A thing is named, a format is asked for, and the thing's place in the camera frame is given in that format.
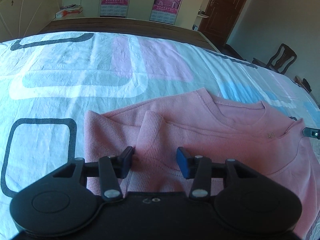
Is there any dark brown wooden door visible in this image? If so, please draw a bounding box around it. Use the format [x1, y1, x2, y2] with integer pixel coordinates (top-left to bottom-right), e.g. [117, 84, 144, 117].
[199, 0, 247, 46]

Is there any corner shelf unit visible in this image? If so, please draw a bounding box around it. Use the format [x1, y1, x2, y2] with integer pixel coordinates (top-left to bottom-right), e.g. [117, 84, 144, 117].
[193, 0, 210, 31]

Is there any lower right pink poster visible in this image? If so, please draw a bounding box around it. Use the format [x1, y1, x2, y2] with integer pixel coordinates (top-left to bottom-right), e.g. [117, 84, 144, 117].
[150, 0, 182, 25]

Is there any dark wooden bed frame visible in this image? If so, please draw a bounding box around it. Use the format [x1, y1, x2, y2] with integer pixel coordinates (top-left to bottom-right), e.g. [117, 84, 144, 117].
[39, 17, 220, 53]

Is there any cream round headboard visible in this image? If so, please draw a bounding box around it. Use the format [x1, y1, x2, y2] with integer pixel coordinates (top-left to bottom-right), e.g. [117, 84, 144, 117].
[1, 0, 62, 42]

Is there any pink sweater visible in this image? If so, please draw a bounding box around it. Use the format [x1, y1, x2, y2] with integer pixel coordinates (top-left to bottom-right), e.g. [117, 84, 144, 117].
[84, 88, 319, 237]

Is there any orange white box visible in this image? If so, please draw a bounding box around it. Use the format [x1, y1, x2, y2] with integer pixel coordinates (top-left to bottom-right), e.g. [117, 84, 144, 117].
[55, 4, 83, 19]

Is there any dark wooden chair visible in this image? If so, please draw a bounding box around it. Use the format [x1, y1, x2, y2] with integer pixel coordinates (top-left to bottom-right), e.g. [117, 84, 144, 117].
[252, 43, 297, 75]

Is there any patterned bed sheet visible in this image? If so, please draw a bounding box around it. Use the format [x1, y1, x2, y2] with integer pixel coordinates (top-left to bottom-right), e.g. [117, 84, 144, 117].
[1, 31, 319, 239]

